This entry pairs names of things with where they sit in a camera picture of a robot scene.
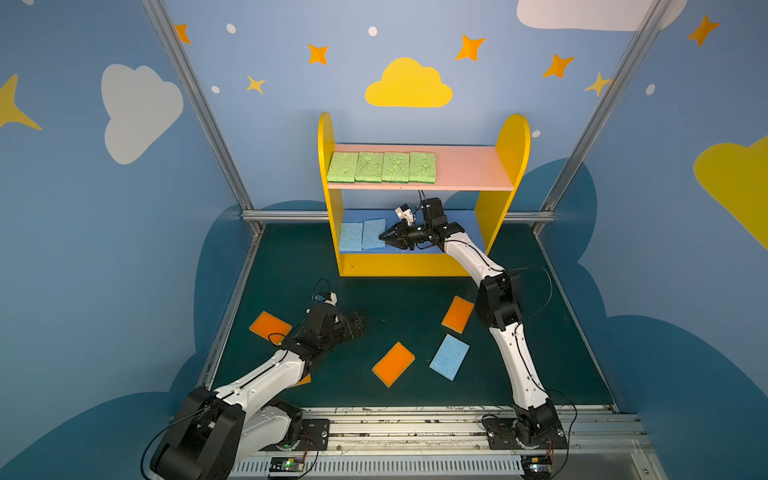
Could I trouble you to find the blue sponge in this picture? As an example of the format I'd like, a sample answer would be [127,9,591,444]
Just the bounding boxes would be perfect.
[339,222,364,253]
[362,218,387,250]
[429,334,469,381]

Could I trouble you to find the green sponge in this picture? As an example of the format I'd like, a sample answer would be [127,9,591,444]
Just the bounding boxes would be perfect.
[327,152,359,183]
[409,152,437,184]
[382,152,410,183]
[354,152,384,183]

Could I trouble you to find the orange sponge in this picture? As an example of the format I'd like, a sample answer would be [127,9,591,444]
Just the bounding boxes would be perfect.
[294,374,311,387]
[249,311,292,346]
[372,342,415,388]
[441,296,475,334]

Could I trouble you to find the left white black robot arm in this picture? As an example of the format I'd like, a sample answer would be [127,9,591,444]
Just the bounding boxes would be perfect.
[140,292,366,479]

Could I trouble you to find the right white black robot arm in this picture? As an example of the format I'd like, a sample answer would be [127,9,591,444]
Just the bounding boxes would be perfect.
[379,198,563,448]

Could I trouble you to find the yellow shelf pink blue boards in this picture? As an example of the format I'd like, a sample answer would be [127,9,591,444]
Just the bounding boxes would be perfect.
[318,112,531,277]

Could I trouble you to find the left controller board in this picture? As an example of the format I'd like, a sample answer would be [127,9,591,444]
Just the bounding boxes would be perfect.
[268,457,306,477]

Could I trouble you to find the controller board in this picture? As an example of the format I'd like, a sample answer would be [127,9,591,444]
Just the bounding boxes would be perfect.
[268,457,306,477]
[520,456,553,480]

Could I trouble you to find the right controller board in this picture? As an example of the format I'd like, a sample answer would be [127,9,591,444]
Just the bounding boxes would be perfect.
[520,456,553,480]

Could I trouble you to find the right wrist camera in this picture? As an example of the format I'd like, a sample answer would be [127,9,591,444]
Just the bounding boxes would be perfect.
[395,204,415,226]

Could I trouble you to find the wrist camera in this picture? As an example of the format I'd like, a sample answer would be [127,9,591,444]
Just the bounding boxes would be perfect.
[314,291,338,307]
[395,204,415,226]

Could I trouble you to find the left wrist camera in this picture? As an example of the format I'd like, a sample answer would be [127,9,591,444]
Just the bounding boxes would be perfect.
[314,291,338,307]

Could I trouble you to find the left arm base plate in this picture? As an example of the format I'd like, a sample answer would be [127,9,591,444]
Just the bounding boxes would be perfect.
[262,418,330,452]

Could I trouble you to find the aluminium rail base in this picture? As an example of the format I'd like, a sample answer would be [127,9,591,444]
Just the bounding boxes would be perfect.
[230,405,666,479]

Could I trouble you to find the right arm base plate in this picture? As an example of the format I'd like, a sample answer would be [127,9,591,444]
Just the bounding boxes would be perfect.
[480,415,569,450]

